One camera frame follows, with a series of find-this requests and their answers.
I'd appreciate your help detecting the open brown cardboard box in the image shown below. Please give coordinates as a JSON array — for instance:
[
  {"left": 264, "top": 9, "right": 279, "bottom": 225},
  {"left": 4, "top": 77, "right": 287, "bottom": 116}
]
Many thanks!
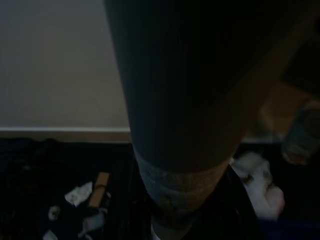
[{"left": 258, "top": 79, "right": 309, "bottom": 141}]

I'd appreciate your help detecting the white paper piece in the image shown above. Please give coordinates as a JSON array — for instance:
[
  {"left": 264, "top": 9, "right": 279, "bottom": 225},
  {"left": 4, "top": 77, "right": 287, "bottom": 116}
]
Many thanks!
[{"left": 64, "top": 181, "right": 94, "bottom": 207}]

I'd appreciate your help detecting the white plastic bag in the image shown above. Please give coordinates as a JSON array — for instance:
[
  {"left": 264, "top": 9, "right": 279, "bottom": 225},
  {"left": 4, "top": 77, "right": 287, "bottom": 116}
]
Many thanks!
[{"left": 231, "top": 149, "right": 286, "bottom": 221}]

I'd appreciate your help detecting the brown cardboard strip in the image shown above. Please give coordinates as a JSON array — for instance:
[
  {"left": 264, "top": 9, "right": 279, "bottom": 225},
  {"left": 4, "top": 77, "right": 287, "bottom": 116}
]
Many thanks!
[{"left": 88, "top": 172, "right": 111, "bottom": 208}]

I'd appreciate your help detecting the tiny white paper ball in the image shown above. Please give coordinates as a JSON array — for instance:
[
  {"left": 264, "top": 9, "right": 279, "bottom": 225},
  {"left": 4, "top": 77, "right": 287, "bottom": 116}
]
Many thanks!
[{"left": 48, "top": 205, "right": 61, "bottom": 220}]

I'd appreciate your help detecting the black floor mat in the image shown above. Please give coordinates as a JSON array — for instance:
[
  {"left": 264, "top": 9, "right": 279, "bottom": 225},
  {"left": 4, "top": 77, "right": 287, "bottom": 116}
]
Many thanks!
[{"left": 0, "top": 136, "right": 320, "bottom": 240}]

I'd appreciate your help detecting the grey cylindrical can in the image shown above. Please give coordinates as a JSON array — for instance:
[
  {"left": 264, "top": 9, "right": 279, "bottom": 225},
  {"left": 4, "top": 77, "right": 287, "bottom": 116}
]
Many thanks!
[{"left": 280, "top": 99, "right": 320, "bottom": 166}]

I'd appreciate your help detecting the long-handled broom white head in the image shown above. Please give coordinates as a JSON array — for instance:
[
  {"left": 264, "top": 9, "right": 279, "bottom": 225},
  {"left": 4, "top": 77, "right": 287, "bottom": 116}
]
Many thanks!
[{"left": 103, "top": 0, "right": 301, "bottom": 240}]

